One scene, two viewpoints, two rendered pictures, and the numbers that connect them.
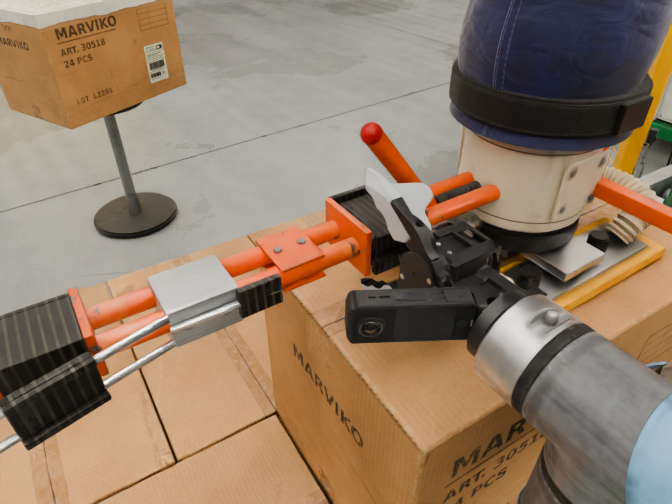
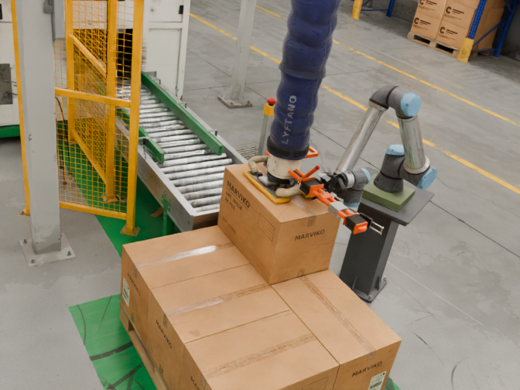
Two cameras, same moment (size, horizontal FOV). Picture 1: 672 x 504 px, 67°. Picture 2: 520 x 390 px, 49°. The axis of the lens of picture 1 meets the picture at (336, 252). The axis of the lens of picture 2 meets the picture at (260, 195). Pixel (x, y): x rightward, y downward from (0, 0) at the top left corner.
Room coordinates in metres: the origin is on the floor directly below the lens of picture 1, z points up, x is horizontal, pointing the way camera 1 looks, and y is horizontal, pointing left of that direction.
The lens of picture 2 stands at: (0.94, 2.47, 2.44)
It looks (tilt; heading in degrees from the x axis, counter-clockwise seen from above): 30 degrees down; 265
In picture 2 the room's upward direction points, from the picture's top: 10 degrees clockwise
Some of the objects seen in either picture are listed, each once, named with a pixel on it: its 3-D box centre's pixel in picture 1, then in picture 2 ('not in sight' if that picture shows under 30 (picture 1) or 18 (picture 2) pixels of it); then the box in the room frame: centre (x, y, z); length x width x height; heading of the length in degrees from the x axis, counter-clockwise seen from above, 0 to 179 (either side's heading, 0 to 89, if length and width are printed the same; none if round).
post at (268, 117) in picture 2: not in sight; (260, 167); (0.67, -1.30, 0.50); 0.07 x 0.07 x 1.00; 32
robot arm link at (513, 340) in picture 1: (527, 345); (345, 179); (0.30, -0.16, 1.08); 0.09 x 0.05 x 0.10; 123
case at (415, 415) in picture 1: (473, 344); (276, 217); (0.61, -0.24, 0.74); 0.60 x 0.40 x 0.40; 121
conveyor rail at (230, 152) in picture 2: not in sight; (203, 135); (1.13, -1.71, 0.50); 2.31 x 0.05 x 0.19; 122
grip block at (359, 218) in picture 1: (375, 225); (311, 186); (0.48, -0.04, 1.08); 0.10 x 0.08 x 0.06; 33
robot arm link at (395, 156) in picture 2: not in sight; (397, 160); (-0.12, -0.69, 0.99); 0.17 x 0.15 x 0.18; 128
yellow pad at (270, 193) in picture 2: not in sight; (266, 183); (0.70, -0.20, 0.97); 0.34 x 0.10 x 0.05; 123
